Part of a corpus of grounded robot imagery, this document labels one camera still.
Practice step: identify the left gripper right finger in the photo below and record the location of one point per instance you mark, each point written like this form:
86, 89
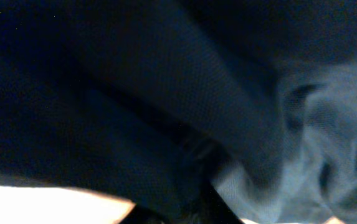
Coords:
212, 208

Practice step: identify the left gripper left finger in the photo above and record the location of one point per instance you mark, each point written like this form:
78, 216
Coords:
142, 215

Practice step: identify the black t-shirt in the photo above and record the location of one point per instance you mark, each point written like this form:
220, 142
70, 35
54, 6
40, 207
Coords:
148, 100

